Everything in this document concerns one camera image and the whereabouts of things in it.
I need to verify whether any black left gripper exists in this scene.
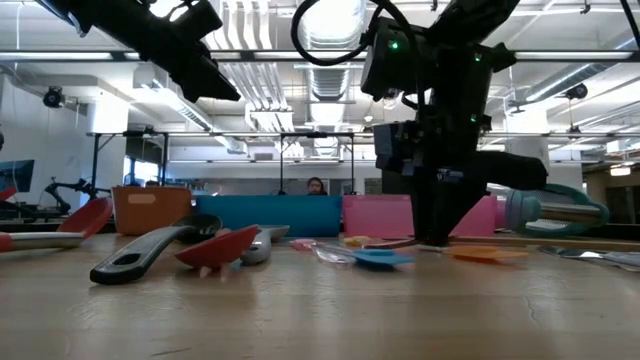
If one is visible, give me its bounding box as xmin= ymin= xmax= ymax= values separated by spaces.
xmin=143 ymin=19 xmax=243 ymax=104

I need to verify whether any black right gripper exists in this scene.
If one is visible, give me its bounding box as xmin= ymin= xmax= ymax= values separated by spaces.
xmin=410 ymin=117 xmax=550 ymax=246

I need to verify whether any black spatula with wooden handle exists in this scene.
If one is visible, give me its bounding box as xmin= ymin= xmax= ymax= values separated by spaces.
xmin=363 ymin=237 xmax=419 ymax=251

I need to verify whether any orange mini spatula clear handle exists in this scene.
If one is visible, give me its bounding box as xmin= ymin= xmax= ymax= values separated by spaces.
xmin=444 ymin=244 xmax=530 ymax=264

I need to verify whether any blue mini spatula clear handle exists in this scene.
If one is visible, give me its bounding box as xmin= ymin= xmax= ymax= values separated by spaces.
xmin=351 ymin=248 xmax=417 ymax=272

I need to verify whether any yellow mini spatula clear handle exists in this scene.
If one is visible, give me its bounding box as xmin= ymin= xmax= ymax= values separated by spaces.
xmin=341 ymin=235 xmax=374 ymax=249

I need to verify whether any knife with blue patterned handle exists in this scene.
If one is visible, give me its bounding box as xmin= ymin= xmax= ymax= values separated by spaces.
xmin=536 ymin=244 xmax=640 ymax=274

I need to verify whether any pink mini spatula clear handle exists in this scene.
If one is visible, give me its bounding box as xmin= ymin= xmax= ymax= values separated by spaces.
xmin=289 ymin=238 xmax=359 ymax=267

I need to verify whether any red silicone slotted spoon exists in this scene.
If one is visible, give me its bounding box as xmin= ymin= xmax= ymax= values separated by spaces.
xmin=174 ymin=224 xmax=261 ymax=272

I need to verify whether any grey silicone spoon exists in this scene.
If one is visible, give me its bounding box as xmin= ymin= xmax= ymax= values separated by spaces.
xmin=239 ymin=224 xmax=291 ymax=267

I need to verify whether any red ladle with steel shaft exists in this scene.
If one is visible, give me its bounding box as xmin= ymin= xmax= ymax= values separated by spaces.
xmin=0 ymin=196 xmax=115 ymax=254

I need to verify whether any black slotted spoon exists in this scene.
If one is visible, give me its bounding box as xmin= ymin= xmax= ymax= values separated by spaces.
xmin=89 ymin=213 xmax=224 ymax=287

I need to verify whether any pink plastic bin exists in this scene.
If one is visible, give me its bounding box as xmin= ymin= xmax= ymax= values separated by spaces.
xmin=341 ymin=194 xmax=498 ymax=239

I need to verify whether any teal-framed steel grater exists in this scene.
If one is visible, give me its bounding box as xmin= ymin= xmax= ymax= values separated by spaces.
xmin=487 ymin=181 xmax=612 ymax=239

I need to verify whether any person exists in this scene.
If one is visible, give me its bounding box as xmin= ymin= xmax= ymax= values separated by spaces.
xmin=305 ymin=176 xmax=329 ymax=197

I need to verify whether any orange plastic bin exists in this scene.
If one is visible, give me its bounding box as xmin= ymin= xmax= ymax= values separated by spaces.
xmin=111 ymin=185 xmax=194 ymax=237

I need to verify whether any blue plastic bin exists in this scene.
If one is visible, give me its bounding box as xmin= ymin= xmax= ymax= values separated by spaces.
xmin=194 ymin=194 xmax=343 ymax=239

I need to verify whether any monitor with blue screen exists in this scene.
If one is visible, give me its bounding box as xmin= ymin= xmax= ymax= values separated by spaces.
xmin=0 ymin=159 xmax=37 ymax=194

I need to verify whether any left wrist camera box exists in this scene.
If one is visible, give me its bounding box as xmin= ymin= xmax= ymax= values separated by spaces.
xmin=169 ymin=0 xmax=225 ymax=46

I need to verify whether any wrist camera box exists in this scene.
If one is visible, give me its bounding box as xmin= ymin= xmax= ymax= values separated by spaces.
xmin=372 ymin=121 xmax=419 ymax=177
xmin=169 ymin=0 xmax=225 ymax=46

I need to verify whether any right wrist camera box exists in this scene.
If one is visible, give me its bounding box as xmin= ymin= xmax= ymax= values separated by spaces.
xmin=372 ymin=121 xmax=419 ymax=177

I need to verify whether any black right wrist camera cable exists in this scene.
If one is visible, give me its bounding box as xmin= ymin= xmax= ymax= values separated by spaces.
xmin=290 ymin=0 xmax=427 ymax=109

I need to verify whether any silver ventilation duct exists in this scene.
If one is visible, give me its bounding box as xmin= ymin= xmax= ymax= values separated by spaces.
xmin=296 ymin=0 xmax=367 ymax=157

